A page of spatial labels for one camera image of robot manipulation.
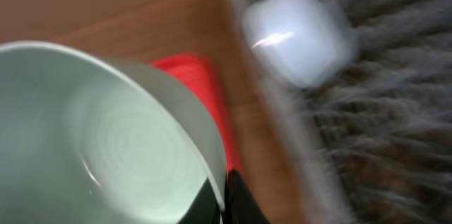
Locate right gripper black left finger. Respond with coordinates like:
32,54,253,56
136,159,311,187
179,179,221,224

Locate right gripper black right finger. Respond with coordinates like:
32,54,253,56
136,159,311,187
225,170,270,224

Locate green bowl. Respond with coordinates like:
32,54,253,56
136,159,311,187
1,42,227,223

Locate small light blue bowl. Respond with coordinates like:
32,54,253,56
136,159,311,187
242,0,358,88

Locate grey dishwasher rack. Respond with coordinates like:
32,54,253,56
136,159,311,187
230,0,451,223

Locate red serving tray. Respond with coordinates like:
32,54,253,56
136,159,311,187
150,53,243,173

